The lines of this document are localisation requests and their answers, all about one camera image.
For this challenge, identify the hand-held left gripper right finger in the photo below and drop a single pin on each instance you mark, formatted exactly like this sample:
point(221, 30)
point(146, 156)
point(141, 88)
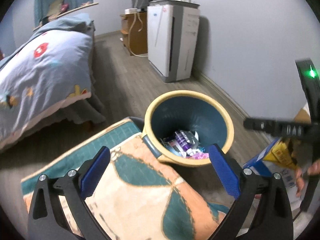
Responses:
point(223, 172)

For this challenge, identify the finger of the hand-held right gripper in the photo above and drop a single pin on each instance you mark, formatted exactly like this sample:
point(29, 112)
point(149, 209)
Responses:
point(258, 126)

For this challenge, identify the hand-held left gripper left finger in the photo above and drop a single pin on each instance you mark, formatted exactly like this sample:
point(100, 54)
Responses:
point(96, 172)

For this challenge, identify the pink wrapper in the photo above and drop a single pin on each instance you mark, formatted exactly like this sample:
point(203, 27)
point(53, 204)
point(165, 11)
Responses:
point(198, 155)

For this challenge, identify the white red wrapper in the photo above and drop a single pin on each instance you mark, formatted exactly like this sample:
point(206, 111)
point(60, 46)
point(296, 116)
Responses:
point(172, 145)

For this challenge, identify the yellow blue waste bin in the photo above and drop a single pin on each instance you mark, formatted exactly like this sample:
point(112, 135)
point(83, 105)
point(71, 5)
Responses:
point(190, 115)

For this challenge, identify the person's right hand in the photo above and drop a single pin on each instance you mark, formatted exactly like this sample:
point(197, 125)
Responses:
point(300, 182)

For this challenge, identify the cardboard box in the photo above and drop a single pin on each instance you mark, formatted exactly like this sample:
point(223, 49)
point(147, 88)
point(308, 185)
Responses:
point(302, 113)

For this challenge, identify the yellow snack bag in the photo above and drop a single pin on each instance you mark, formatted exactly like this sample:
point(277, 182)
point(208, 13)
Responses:
point(281, 155)

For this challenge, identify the blue white strawberry box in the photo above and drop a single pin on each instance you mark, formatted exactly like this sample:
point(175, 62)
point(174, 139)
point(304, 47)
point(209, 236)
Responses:
point(260, 165)

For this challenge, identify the patterned teal orange mat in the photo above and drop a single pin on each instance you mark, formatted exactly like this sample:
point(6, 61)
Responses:
point(140, 192)

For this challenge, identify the wooden bed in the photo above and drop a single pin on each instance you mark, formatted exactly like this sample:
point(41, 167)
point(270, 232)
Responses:
point(95, 100)

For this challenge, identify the white air purifier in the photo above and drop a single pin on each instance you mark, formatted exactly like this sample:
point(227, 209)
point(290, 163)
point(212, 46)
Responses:
point(160, 37)

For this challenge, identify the wooden cabinet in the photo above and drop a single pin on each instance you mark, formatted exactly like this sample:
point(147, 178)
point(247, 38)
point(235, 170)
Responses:
point(140, 37)

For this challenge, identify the white power strip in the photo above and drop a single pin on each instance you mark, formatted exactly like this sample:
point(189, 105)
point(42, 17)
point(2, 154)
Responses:
point(131, 10)

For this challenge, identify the window sill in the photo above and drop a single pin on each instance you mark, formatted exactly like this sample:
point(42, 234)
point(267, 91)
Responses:
point(82, 7)

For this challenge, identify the pink plush toy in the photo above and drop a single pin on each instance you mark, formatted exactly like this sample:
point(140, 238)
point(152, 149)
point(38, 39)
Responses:
point(64, 6)

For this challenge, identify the olive pillow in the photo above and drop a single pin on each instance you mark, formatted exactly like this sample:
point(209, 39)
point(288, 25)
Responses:
point(56, 6)

